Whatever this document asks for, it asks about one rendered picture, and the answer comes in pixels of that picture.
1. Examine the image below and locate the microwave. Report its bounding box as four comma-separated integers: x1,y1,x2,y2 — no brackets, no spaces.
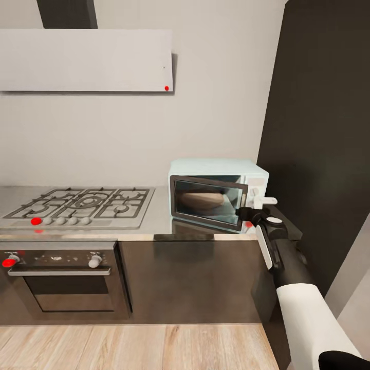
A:
168,158,269,231

